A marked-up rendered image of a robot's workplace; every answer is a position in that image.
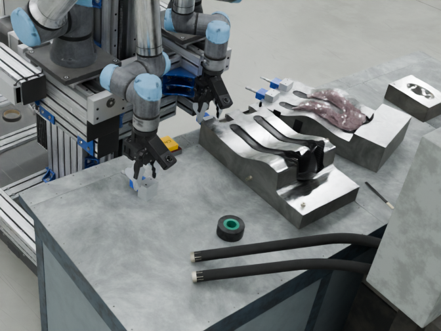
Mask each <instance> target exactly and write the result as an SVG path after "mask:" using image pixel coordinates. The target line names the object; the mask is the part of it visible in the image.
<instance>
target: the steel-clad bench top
mask: <svg viewBox="0 0 441 331"><path fill-rule="evenodd" d="M410 75H412V76H414V77H416V78H417V79H419V80H421V81H423V82H424V83H426V84H427V85H430V86H431V87H433V88H435V89H436V90H438V91H440V92H441V62H440V61H439V60H437V59H435V58H433V57H431V56H430V55H428V54H427V53H424V52H423V51H420V50H419V51H415V52H413V53H410V54H408V55H404V56H401V57H399V58H395V59H393V60H390V61H388V62H384V63H382V64H379V65H376V66H373V67H371V68H368V69H365V70H362V71H360V72H356V73H354V74H351V75H349V76H345V77H342V78H340V79H336V80H334V81H331V82H329V83H325V84H323V85H320V86H317V87H314V88H316V89H325V88H338V89H341V90H343V91H345V92H347V93H348V94H349V95H351V96H353V97H354V98H355V99H356V100H358V101H359V102H361V103H362V104H363V105H365V106H367V107H368V108H371V109H373V110H377V109H378V108H379V107H380V105H382V104H385V105H387V106H389V107H391V108H394V109H396V110H399V111H401V112H403V113H405V114H408V113H407V112H405V111H403V110H402V109H401V108H399V107H397V106H396V105H394V104H393V103H391V102H389V101H388V100H386V99H384V97H385V93H386V91H387V87H388V85H389V83H392V82H394V81H397V80H399V79H402V78H404V77H407V76H410ZM408 115H410V114H408ZM440 127H441V115H439V116H437V117H435V118H433V119H430V120H428V121H426V122H424V123H423V122H421V121H419V120H418V119H417V118H414V117H413V116H412V117H411V120H410V123H409V125H408V129H407V131H406V134H405V137H404V140H403V141H402V142H401V143H400V145H399V146H398V147H397V149H396V150H395V151H394V152H393V153H392V154H391V156H390V157H389V158H388V160H387V161H386V162H385V163H384V164H383V166H382V167H381V168H380V169H379V171H378V172H377V173H376V172H374V171H371V170H369V169H367V168H365V167H363V166H360V165H358V164H356V163H354V162H351V161H350V160H348V159H346V158H344V157H342V156H339V155H337V154H335V157H334V162H333V165H334V166H335V168H336V169H338V170H339V171H340V172H341V173H343V174H344V175H346V176H347V177H348V178H349V179H351V180H352V181H354V182H355V183H356V184H357V185H359V186H360V188H359V190H358V193H357V196H356V199H355V201H353V202H351V203H349V204H347V205H345V206H343V207H341V208H339V209H337V210H335V211H334V212H332V213H330V214H328V215H326V216H324V217H322V218H321V219H319V220H317V221H315V222H313V223H311V224H309V225H307V226H305V227H303V228H301V229H298V228H297V227H295V226H294V225H293V224H292V223H290V222H289V221H288V220H287V219H286V218H285V217H284V216H283V215H281V214H280V213H279V212H278V211H276V210H275V209H274V208H273V207H272V206H271V205H270V204H269V203H267V202H266V201H265V200H264V199H262V198H261V197H260V196H259V195H258V194H257V193H256V192H255V191H253V190H252V189H251V188H250V187H248V186H247V185H246V184H245V183H244V182H243V181H242V180H241V179H239V178H238V177H237V176H236V175H234V174H233V173H232V172H231V171H230V170H229V169H228V168H227V167H225V166H224V165H223V164H222V163H220V162H219V161H218V160H217V159H216V158H215V157H214V156H213V155H211V154H210V153H209V152H208V151H206V149H204V147H202V146H201V145H200V144H199V143H198V142H199V137H200V128H199V129H196V130H193V131H191V132H188V133H185V134H182V135H179V136H177V137H173V138H172V139H173V140H174V141H175V142H176V143H177V144H178V145H179V146H180V147H181V148H182V154H179V155H177V156H175V158H176V159H177V162H176V164H174V165H173V166H172V167H170V168H169V169H167V170H163V169H162V167H161V166H160V169H159V172H158V175H157V177H156V178H155V179H156V180H157V181H158V188H157V195H155V196H154V197H153V198H151V199H149V200H148V201H147V202H145V201H144V200H143V199H141V198H139V197H138V192H137V191H135V190H134V189H133V188H131V187H130V186H129V183H130V179H129V178H128V177H126V176H124V175H123V174H122V173H121V170H124V171H125V169H126V168H127V167H129V168H132V166H133V163H134V162H136V161H135V160H133V161H132V160H130V159H128V157H126V156H125V155H123V156H120V157H118V158H114V159H112V160H109V161H107V162H103V163H101V164H98V165H94V166H93V167H89V168H87V169H83V170H81V171H78V172H75V173H72V174H70V175H67V176H64V177H61V178H59V179H55V180H53V181H50V182H48V183H44V184H42V185H39V186H36V187H33V188H30V189H28V190H24V191H22V192H19V193H18V194H19V195H20V197H21V198H22V199H23V201H25V203H26V204H27V205H28V207H29V208H30V209H31V210H32V211H33V213H34V214H35V216H36V217H37V218H38V220H40V222H41V223H42V224H43V226H44V227H45V228H46V229H47V230H48V232H49V233H50V234H51V236H52V237H53V238H54V239H55V240H56V242H57V243H58V245H59V246H60V247H61V248H62V249H63V251H64V252H65V253H66V255H67V256H68V257H69V258H70V259H71V261H72V262H73V264H74V265H75V266H76V267H77V268H78V269H79V271H80V272H81V274H82V275H83V276H84V277H85V278H86V280H87V281H88V282H89V284H90V285H91V286H92V287H93V288H94V290H95V291H96V292H97V294H98V295H99V296H100V297H101V299H102V300H103V301H104V303H105V304H106V305H107V306H108V307H109V309H110V310H111V311H112V313H113V314H114V315H115V316H116V317H117V319H118V320H119V321H120V323H121V324H122V325H123V326H124V328H125V329H126V330H127V331H204V330H206V329H207V328H209V327H211V326H212V325H214V324H216V323H218V322H219V321H221V320H223V319H225V318H226V317H228V316H230V315H231V314H233V313H235V312H236V311H239V310H240V309H242V308H244V307H245V306H247V305H249V304H250V303H252V302H254V301H256V300H257V299H259V298H261V297H263V296H264V295H266V294H268V293H269V292H271V291H273V290H275V289H276V288H278V287H280V286H281V285H283V284H285V283H286V282H289V281H290V280H292V279H293V278H295V277H297V276H299V275H300V274H302V273H304V272H305V271H307V270H299V271H288V272H282V273H271V274H265V275H254V276H243V277H238V278H227V279H220V280H210V281H204V282H193V280H192V271H202V270H209V269H220V268H226V267H237V266H242V265H253V264H259V263H270V262H277V261H287V260H293V259H310V258H326V259H328V258H330V257H331V256H333V255H335V254H337V253H338V252H340V251H342V250H343V249H345V248H347V247H349V246H350V245H351V244H327V245H321V246H312V247H307V248H297V249H292V250H282V251H277V252H268V253H263V254H253V255H244V256H238V257H229V258H224V259H214V260H209V261H200V262H194V263H192V262H191V259H190V252H196V251H201V250H210V249H216V248H225V247H231V246H240V245H245V244H254V243H259V242H269V241H275V240H283V239H289V238H298V237H304V236H313V235H318V234H329V233H339V232H345V233H356V234H364V235H369V234H371V233H373V232H375V231H376V230H378V229H380V228H381V227H383V226H385V225H386V224H388V222H389V219H390V217H391V215H392V212H393V209H391V208H390V207H389V206H388V205H387V204H386V203H385V202H384V201H383V200H382V199H381V198H380V197H379V196H378V195H376V193H374V192H373V191H372V190H371V189H370V188H369V187H368V186H367V185H366V184H365V182H368V183H369V184H370V185H371V186H372V187H373V188H374V189H375V190H376V191H377V192H378V193H379V194H380V195H381V196H382V197H383V198H384V199H385V200H387V201H388V202H389V203H390V204H391V205H392V206H393V207H395V204H396V201H397V199H398V197H399V194H400V191H401V189H402V186H403V184H404V181H405V179H406V176H407V174H408V171H409V169H410V166H411V163H412V161H413V158H414V156H415V153H416V151H417V148H418V146H419V143H420V141H421V138H422V136H423V135H426V134H427V133H430V132H431V131H434V130H435V129H438V128H440ZM225 215H235V216H237V217H239V218H240V219H242V220H243V222H244V223H245V229H244V233H243V237H242V239H241V240H239V241H237V242H227V241H224V240H222V239H221V238H219V237H218V235H217V224H218V220H219V219H220V218H221V217H222V216H225Z"/></svg>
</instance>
